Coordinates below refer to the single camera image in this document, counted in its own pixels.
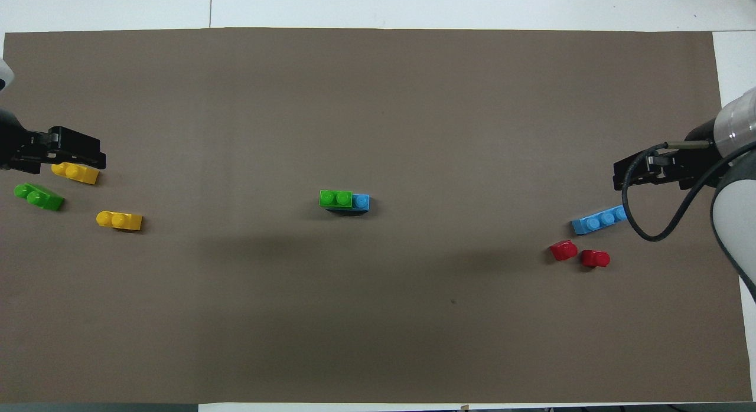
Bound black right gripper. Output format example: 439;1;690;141
613;124;725;192

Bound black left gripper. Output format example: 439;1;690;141
0;108;107;171

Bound red one-stud toy block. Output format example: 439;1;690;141
549;240;579;263
579;249;611;269

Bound blue three-stud toy block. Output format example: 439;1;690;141
571;205;630;236
327;194;371;214

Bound yellow two-stud toy block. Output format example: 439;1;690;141
51;161;100;185
96;210;144;232

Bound green two-stud toy block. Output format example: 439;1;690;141
320;189;354;209
14;183;65;212

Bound brown table mat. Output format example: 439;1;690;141
0;27;754;404

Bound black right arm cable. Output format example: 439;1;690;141
621;140;756;243

